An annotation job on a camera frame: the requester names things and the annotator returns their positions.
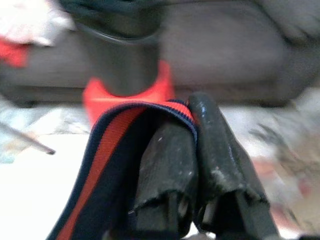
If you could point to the dark grey sofa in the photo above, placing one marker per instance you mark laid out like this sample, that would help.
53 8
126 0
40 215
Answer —
225 50

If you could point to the navy garment red stripe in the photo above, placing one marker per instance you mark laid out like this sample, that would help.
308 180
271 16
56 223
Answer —
100 160

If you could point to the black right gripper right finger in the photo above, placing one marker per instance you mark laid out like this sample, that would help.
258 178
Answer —
220 155

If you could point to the black bucket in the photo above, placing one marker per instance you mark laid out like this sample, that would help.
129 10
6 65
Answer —
120 57

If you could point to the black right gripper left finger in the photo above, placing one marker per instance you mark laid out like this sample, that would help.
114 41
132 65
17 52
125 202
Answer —
167 170

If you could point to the pink cat plush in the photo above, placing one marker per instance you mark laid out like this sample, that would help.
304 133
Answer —
25 20

